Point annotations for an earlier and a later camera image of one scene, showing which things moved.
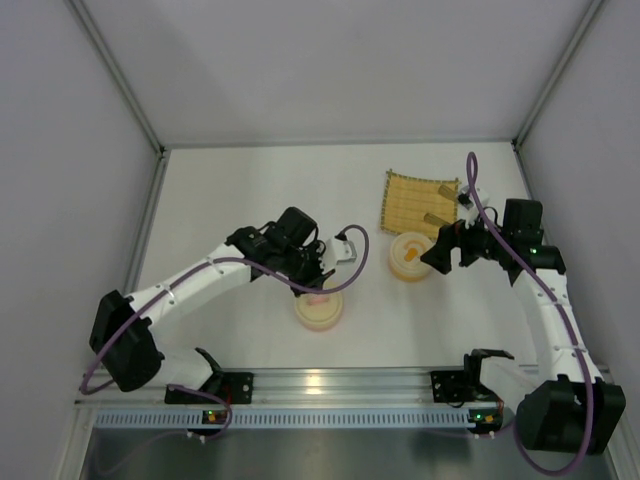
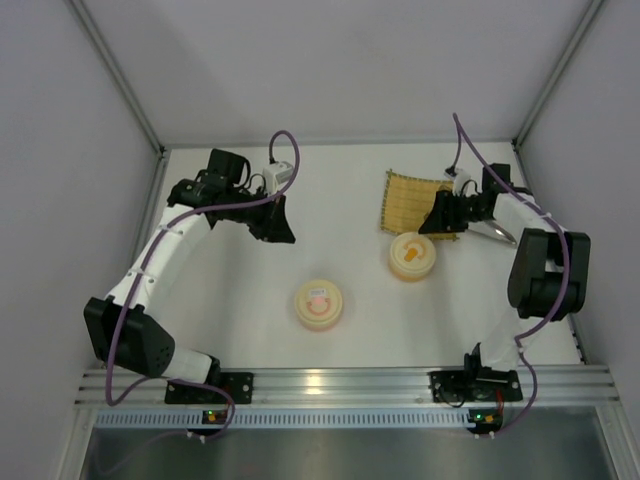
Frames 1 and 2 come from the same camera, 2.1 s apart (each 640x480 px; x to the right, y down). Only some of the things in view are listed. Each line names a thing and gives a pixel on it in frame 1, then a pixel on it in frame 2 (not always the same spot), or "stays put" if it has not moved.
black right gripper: [456, 246] -> [451, 211]
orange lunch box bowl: [408, 276] stays put
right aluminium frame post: [558, 70] stays put
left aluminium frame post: [84, 14] stays put
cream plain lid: [406, 252] stays put
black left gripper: [310, 270] -> [265, 216]
